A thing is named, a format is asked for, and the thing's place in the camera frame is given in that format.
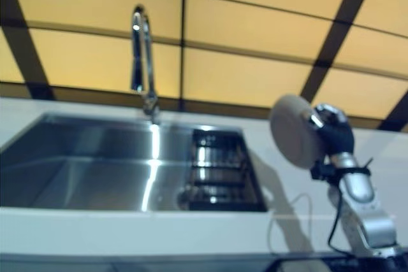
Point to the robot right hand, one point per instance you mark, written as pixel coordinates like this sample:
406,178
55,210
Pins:
338,135

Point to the small beige plate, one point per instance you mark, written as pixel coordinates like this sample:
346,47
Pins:
293,132

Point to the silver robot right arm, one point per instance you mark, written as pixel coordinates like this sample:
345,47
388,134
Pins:
363,198

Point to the black dish drying rack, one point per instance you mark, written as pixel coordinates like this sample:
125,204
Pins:
220,170

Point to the round sink drain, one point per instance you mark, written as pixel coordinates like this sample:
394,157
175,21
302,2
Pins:
185,197

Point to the chrome kitchen faucet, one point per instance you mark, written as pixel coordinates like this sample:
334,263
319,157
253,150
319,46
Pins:
137,52

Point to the white cabinet door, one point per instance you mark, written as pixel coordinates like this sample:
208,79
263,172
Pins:
159,265
48,265

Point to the stainless steel sink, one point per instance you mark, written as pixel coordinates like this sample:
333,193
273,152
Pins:
95,163

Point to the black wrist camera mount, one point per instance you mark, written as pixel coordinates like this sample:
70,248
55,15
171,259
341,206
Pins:
322,171

